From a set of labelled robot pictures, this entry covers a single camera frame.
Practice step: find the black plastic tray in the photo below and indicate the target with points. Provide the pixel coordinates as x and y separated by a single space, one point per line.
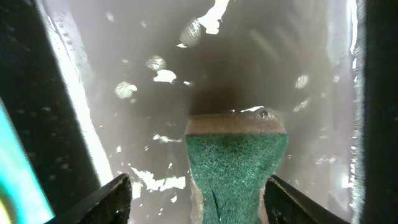
96 89

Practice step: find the yellow plate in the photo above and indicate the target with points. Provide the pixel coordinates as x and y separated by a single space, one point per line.
4 216

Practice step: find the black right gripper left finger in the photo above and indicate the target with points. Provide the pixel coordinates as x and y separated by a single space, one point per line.
111 204

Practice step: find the green sponge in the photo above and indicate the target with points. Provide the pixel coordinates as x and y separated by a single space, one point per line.
230 159

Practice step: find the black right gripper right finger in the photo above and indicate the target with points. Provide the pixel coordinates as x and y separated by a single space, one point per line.
286 205

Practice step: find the teal plastic tray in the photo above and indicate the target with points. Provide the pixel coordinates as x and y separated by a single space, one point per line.
21 192

